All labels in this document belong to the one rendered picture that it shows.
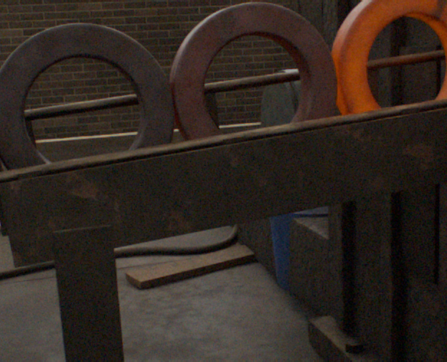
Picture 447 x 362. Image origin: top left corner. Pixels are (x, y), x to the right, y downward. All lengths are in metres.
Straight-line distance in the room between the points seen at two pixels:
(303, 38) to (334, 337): 0.99
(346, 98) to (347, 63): 0.04
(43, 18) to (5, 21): 0.36
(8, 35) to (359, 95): 6.13
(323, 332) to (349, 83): 0.96
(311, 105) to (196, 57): 0.14
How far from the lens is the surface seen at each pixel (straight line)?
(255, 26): 0.70
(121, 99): 0.73
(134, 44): 0.67
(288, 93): 2.02
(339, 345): 1.54
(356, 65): 0.74
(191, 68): 0.68
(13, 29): 6.76
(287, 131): 0.69
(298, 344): 1.71
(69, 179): 0.65
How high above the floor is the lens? 0.72
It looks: 11 degrees down
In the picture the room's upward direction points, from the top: 3 degrees counter-clockwise
